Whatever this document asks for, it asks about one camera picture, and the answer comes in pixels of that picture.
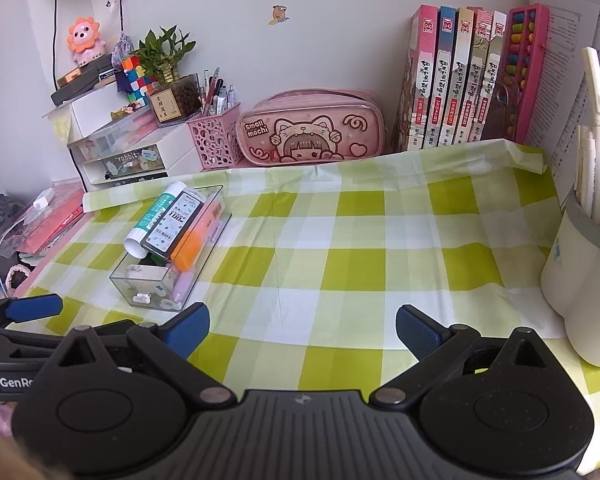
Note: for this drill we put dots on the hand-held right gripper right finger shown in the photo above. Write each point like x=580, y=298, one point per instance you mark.
x=420, y=332

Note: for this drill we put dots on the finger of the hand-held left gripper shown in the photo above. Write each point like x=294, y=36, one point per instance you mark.
x=32, y=307
x=15, y=345

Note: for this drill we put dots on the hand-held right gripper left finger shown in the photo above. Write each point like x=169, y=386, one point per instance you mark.
x=182, y=330

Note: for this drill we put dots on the purple mechanical pencil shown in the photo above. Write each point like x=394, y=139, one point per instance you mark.
x=182, y=285

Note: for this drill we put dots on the clear plastic box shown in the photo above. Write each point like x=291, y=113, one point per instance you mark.
x=130, y=282

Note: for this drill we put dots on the orange and pink highlighter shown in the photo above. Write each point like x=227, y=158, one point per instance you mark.
x=190, y=250

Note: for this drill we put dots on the black pencil lead case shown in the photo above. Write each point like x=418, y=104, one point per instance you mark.
x=175, y=220

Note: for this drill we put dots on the white and green glue stick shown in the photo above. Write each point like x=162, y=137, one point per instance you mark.
x=152, y=215

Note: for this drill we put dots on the red box with clear lid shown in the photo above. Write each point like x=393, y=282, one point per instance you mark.
x=55, y=225

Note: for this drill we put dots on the grey bag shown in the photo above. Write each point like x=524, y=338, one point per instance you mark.
x=0, y=220

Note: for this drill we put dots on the green checkered tablecloth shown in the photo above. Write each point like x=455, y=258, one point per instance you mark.
x=355, y=260

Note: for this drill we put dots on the white charger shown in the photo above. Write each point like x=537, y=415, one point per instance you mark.
x=43, y=198

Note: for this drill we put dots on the white pen holder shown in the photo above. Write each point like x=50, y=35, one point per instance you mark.
x=580, y=285

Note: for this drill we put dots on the clear sheet with yellow print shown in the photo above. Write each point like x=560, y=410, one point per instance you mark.
x=60, y=125

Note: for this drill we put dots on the white drawer unit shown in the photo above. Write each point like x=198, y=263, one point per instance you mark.
x=180, y=145

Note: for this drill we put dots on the pink perforated pen basket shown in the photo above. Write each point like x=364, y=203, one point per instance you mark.
x=215, y=140

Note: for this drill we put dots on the clear plastic drawer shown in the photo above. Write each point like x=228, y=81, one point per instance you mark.
x=125, y=132

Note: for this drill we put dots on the white storage box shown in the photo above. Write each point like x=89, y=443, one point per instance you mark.
x=95, y=112

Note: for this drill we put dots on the small toy figurine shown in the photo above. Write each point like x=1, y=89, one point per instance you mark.
x=126, y=111

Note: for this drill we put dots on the black flat box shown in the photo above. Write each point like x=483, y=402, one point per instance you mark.
x=75, y=90

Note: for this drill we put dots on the pink cartoon pencil case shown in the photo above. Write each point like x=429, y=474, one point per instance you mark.
x=310, y=130

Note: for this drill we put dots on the glass vase with label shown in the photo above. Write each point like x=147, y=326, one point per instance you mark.
x=185, y=95

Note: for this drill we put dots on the bunch of assorted pens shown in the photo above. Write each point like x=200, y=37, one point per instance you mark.
x=215, y=92

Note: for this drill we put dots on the colourful puzzle cube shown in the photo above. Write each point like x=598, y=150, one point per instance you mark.
x=135, y=82

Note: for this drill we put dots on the pink lion toy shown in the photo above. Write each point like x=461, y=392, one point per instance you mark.
x=85, y=40

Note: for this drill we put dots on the purple hanging tassel charm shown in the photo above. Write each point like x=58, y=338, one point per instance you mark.
x=121, y=45

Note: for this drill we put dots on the green bamboo plant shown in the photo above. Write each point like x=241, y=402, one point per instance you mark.
x=162, y=50

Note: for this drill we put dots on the stack of printed papers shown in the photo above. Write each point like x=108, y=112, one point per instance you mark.
x=565, y=85

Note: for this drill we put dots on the pink abacus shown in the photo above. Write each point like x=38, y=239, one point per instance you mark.
x=522, y=60

